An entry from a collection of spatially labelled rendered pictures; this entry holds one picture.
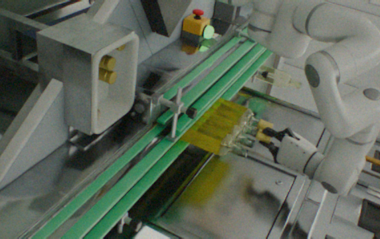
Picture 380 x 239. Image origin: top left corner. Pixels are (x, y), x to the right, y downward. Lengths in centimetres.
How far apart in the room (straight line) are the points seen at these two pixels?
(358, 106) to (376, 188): 68
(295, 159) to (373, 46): 46
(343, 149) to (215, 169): 46
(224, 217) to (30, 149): 56
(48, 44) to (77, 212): 38
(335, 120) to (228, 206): 47
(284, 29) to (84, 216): 63
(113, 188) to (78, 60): 31
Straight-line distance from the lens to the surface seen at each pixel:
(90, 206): 99
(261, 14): 115
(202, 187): 131
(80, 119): 106
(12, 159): 102
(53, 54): 103
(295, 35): 107
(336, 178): 114
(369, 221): 149
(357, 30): 98
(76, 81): 101
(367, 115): 98
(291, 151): 130
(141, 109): 118
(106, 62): 105
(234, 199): 130
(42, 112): 103
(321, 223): 137
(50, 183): 102
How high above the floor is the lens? 134
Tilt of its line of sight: 19 degrees down
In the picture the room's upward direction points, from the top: 113 degrees clockwise
